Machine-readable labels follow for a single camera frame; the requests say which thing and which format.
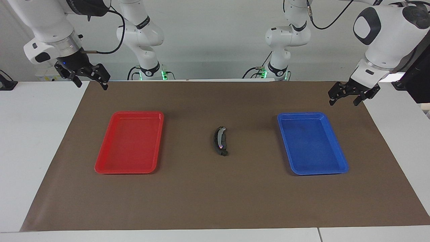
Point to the brown table mat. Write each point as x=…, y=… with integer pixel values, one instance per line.
x=215, y=201

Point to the dark brake pad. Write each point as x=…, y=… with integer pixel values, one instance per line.
x=224, y=153

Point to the pale yellow label box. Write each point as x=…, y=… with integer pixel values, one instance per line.
x=45, y=75

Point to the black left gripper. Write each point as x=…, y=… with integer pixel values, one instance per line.
x=356, y=88

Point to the red plastic tray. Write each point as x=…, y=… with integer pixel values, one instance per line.
x=129, y=144

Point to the blue plastic tray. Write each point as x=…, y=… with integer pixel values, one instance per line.
x=312, y=144

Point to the curved brake shoe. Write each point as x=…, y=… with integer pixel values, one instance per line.
x=220, y=137

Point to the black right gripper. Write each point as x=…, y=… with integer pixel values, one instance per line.
x=79, y=69

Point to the small black clamp device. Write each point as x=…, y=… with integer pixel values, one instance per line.
x=6, y=84

